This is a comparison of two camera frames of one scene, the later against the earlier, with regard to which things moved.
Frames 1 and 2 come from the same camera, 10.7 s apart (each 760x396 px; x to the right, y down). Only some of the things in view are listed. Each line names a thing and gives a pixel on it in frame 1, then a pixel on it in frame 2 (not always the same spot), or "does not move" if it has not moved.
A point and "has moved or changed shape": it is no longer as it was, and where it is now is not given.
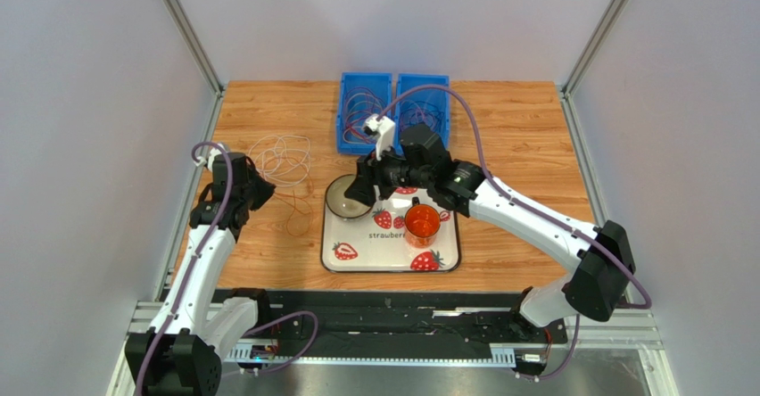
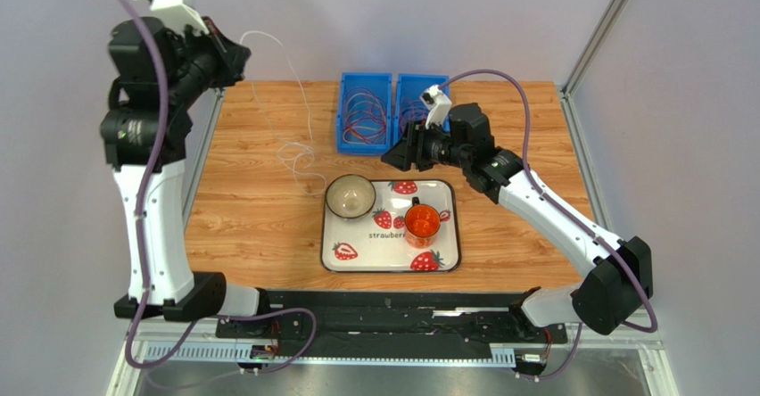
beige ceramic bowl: [338, 204] does not move
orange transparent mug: [422, 224] does not move
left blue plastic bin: [361, 95] does not move
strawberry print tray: [377, 242] does not move
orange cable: [298, 197] has moved or changed shape
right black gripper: [373, 172] to [419, 148]
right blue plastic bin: [428, 106] does not move
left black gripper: [266, 189] to [230, 57]
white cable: [284, 160] to [272, 127]
